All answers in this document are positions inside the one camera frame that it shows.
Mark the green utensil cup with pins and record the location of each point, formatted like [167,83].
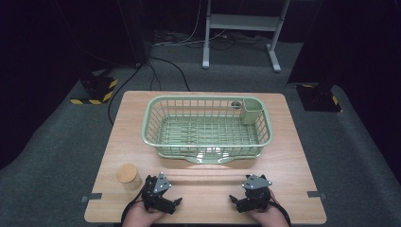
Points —
[252,110]

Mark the grey table bracket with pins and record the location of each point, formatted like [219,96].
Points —
[91,197]
[316,194]

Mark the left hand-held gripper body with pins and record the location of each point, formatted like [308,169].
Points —
[156,189]

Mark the person's left hand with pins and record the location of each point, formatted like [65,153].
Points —
[138,217]

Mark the glass jar with wooden lid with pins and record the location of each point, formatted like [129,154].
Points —
[128,176]

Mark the person's right hand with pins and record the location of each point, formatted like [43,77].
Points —
[271,217]

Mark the green plastic dish rack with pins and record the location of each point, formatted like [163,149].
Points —
[205,126]

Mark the small dark round object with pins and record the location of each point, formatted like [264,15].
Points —
[235,104]

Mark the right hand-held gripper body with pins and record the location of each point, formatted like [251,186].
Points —
[257,189]

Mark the grey metal stand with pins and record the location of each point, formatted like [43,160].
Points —
[242,22]

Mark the black yellow striped base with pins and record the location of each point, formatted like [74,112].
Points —
[97,90]
[318,97]

